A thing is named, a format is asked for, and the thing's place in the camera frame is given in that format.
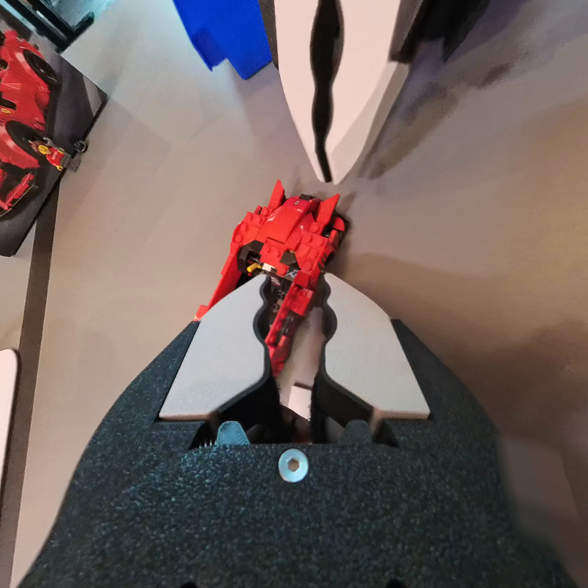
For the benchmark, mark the white desk lamp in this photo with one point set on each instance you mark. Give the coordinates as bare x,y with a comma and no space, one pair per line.
7,413

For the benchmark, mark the blue plastic bin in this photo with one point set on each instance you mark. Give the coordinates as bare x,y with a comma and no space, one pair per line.
225,32

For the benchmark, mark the red lego car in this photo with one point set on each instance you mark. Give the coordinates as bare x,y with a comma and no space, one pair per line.
285,229

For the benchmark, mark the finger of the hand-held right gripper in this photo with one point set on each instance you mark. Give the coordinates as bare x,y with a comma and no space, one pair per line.
367,69
296,69

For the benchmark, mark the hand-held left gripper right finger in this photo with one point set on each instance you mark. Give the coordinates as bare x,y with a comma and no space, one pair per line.
374,372

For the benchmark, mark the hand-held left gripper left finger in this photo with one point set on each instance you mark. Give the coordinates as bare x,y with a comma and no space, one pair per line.
220,367

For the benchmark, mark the lego set box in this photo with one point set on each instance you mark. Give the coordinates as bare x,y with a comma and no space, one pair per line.
27,115

